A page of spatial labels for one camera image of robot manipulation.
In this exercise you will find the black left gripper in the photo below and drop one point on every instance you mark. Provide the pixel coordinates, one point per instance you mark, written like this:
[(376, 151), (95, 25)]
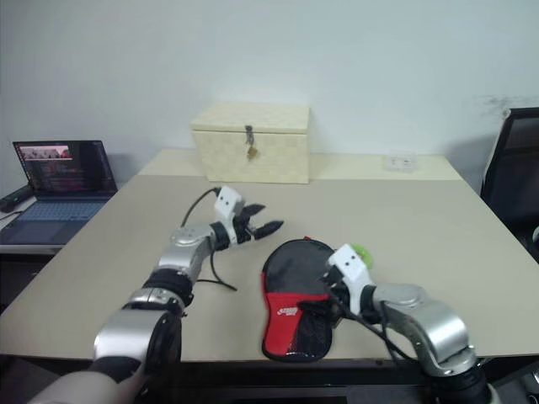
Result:
[(242, 229)]

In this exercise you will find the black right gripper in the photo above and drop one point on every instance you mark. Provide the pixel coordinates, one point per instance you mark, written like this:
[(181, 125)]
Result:
[(337, 294)]

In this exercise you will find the black red paddle case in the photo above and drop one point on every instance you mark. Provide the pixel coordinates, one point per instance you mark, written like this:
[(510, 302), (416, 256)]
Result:
[(286, 320)]

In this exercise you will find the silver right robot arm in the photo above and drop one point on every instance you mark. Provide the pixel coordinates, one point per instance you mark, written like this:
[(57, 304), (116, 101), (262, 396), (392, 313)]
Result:
[(438, 320)]

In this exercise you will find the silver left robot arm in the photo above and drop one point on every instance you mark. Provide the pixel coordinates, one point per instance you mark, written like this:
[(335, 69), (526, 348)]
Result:
[(185, 252)]

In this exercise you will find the cream woven storage box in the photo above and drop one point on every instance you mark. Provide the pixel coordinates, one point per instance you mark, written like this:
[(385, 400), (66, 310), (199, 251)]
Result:
[(252, 164)]

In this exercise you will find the small brass padlock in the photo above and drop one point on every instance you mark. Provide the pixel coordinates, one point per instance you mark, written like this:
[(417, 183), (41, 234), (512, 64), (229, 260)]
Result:
[(252, 153)]

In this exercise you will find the metal box latch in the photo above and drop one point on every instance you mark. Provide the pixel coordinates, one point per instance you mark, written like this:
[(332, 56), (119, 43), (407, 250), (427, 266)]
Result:
[(249, 134)]

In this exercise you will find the small clear plastic box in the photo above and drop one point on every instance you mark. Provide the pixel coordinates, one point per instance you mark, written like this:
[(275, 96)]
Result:
[(401, 163)]

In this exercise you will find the open dark laptop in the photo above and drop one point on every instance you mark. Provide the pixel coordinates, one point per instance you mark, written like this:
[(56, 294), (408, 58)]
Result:
[(54, 210)]

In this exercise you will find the black office chair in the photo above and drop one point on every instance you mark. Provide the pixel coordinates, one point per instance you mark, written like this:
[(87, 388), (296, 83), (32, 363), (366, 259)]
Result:
[(511, 177)]

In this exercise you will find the black handheld device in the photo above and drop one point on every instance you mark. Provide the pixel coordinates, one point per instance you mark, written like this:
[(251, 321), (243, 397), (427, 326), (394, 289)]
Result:
[(14, 198)]

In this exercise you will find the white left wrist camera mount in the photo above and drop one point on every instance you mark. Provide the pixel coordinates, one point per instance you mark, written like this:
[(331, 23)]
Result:
[(227, 202)]

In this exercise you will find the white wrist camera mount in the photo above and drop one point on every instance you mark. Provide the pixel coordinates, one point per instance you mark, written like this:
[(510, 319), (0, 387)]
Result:
[(227, 202), (349, 263)]

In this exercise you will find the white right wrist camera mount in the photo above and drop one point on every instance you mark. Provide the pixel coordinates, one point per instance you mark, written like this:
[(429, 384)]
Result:
[(349, 263)]

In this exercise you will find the black metal table frame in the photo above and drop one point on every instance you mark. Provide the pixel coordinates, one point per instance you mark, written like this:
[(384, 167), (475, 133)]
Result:
[(295, 372)]

